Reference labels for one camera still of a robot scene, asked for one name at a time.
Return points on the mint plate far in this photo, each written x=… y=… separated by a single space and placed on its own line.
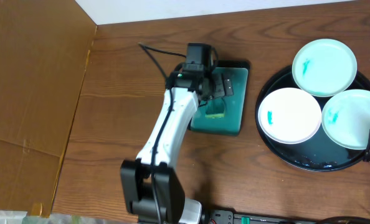
x=324 y=67

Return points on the white plate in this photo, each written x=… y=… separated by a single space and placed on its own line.
x=289 y=115

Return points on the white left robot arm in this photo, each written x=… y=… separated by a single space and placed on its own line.
x=150 y=185

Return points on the black rectangular water tray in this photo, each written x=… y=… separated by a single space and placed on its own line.
x=230 y=124

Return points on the brown cardboard panel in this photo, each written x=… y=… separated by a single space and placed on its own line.
x=44 y=51

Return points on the mint plate near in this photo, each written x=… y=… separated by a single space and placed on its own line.
x=346 y=118

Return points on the green yellow scrub sponge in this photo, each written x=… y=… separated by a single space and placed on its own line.
x=215 y=108

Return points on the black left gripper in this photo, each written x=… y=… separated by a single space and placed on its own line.
x=218 y=86

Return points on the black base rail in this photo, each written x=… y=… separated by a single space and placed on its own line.
x=232 y=217

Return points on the round black serving tray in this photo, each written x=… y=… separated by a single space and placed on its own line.
x=319 y=153

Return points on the mint plate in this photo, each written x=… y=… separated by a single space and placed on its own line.
x=346 y=118
x=324 y=67

